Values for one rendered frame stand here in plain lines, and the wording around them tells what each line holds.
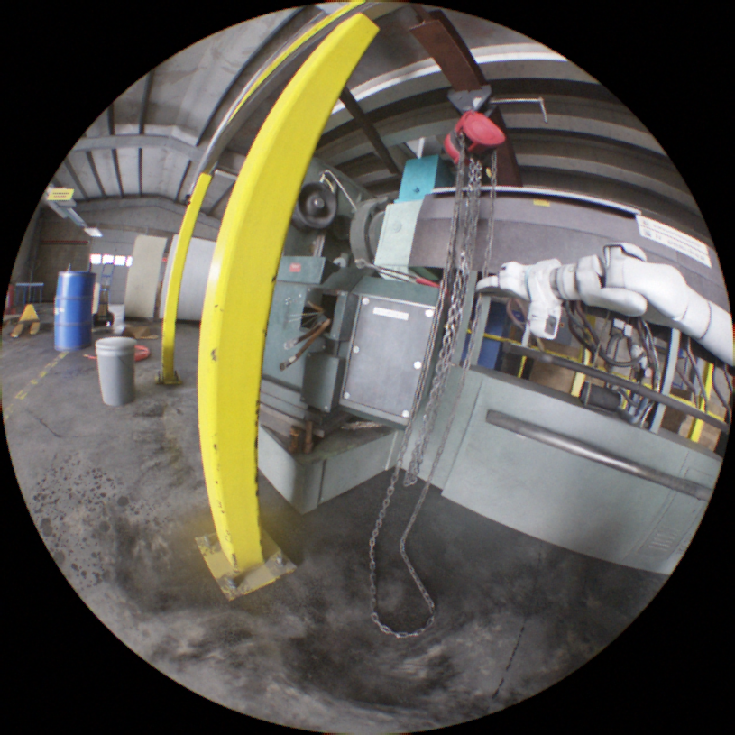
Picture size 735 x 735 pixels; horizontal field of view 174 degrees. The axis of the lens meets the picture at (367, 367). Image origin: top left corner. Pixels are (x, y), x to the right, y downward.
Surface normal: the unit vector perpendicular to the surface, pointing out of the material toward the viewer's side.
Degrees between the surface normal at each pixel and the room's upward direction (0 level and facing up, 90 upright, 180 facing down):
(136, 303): 90
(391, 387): 90
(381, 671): 0
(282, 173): 90
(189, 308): 90
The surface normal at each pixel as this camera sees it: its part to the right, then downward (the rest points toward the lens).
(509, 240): -0.63, 0.02
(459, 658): 0.20, -0.96
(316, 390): -0.34, 0.11
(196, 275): 0.75, 0.27
